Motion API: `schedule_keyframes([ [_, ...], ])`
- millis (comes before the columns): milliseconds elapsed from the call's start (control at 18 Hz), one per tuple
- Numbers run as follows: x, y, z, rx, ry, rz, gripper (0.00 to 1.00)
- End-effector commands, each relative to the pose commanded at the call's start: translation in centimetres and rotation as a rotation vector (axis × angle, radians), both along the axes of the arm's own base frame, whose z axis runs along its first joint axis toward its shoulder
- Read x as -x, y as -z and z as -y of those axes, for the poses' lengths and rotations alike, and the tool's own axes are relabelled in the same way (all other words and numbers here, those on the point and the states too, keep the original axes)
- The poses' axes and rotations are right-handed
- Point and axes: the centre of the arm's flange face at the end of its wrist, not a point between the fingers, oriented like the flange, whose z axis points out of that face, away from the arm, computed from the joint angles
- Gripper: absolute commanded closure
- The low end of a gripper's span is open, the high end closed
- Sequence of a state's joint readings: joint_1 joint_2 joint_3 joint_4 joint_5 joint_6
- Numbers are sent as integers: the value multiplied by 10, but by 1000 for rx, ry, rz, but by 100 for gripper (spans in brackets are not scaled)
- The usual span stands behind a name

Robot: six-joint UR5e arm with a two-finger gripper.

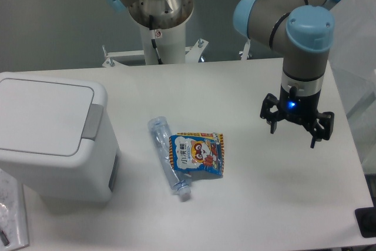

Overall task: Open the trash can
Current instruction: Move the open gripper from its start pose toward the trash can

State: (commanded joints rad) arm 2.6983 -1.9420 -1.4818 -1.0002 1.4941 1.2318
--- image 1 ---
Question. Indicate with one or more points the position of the translucent plastic box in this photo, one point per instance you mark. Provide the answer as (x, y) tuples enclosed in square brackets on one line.
[(352, 58)]

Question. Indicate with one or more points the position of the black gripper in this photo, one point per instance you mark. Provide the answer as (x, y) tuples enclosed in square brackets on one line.
[(301, 110)]

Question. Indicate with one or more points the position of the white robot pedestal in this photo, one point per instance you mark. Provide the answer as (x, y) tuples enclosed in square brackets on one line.
[(162, 25)]

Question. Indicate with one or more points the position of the black device at edge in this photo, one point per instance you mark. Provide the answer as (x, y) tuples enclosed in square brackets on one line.
[(366, 221)]

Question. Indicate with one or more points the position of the clear empty plastic bottle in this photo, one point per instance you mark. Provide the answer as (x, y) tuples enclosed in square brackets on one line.
[(160, 133)]

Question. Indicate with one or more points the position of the white plastic trash can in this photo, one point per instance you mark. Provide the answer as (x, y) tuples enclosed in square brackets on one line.
[(56, 136)]

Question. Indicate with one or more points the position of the blue snack bag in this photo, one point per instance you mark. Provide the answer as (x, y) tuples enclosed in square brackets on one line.
[(197, 151)]

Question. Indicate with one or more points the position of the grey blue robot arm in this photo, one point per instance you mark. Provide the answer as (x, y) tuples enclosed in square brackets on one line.
[(301, 31)]

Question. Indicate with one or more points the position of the white marble slab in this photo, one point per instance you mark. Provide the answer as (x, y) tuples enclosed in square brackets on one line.
[(14, 227)]

